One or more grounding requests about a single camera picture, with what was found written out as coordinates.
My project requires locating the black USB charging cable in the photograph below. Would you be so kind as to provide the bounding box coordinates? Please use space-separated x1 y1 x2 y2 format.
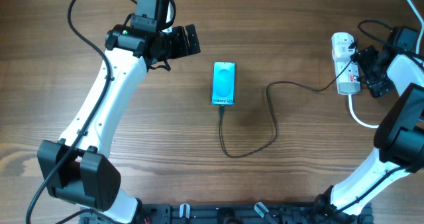
217 38 359 159

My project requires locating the blue screen Galaxy smartphone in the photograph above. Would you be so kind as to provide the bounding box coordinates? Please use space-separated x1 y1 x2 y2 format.
211 62 236 105

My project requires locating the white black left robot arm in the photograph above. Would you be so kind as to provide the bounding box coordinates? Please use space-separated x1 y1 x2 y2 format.
37 0 200 223

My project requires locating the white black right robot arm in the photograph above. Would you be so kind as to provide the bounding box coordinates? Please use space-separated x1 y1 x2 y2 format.
312 28 423 223

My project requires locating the white power strip socket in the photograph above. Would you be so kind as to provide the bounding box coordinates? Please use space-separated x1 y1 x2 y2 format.
331 32 360 95

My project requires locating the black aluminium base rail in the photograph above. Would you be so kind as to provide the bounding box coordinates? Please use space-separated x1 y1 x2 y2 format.
78 201 375 224

